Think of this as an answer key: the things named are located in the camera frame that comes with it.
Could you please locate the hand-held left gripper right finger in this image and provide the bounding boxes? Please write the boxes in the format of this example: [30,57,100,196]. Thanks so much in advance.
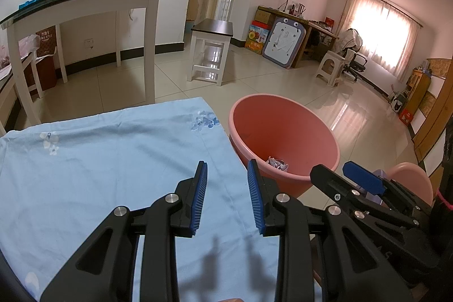
[247,159,413,302]

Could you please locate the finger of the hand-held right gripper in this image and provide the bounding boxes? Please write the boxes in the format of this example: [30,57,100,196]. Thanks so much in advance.
[342,161,431,222]
[309,164,421,229]

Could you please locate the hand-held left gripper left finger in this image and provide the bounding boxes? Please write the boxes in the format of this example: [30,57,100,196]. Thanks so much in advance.
[40,160,209,302]

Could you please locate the pink plastic basin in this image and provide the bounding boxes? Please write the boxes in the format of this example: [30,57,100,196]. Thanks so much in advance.
[229,93,341,198]

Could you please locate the black cat print box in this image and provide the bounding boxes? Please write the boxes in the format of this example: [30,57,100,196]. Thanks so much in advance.
[391,93,407,112]

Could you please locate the light blue floral tablecloth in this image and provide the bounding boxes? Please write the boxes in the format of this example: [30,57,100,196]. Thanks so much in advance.
[0,96,322,302]

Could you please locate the wooden cabinet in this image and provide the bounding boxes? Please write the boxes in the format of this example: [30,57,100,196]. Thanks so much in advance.
[403,67,433,127]

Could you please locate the wooden bed board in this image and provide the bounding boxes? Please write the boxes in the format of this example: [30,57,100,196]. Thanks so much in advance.
[412,58,453,161]

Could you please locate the white plastic stool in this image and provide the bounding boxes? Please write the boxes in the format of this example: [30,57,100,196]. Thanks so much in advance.
[316,51,345,87]

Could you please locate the office chair with clothes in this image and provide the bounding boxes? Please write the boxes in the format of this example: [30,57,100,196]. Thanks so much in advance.
[334,28,369,81]

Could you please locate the white sheer curtain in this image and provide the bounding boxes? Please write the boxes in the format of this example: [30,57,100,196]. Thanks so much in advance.
[336,0,422,81]

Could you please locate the wooden desk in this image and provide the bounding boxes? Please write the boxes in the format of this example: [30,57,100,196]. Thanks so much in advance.
[255,5,340,69]

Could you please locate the cartoon face whiteboard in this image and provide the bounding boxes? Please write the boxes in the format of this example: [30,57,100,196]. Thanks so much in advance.
[262,17,307,70]

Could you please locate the fruit print cardboard box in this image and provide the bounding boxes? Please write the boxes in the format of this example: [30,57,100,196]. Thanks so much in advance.
[245,24,271,55]

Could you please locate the white stool with black top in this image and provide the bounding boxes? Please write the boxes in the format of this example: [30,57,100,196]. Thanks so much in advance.
[190,19,235,87]

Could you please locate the brown cardboard box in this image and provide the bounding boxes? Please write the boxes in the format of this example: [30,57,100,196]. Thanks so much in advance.
[254,10,275,27]

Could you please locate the white bench with black top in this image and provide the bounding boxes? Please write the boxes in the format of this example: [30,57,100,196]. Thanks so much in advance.
[0,52,45,134]

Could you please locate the white table with glass top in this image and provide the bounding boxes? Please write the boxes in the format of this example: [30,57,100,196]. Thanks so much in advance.
[0,0,189,126]

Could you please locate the translucent plastic bag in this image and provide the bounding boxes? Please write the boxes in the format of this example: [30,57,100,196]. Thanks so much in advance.
[18,34,41,57]

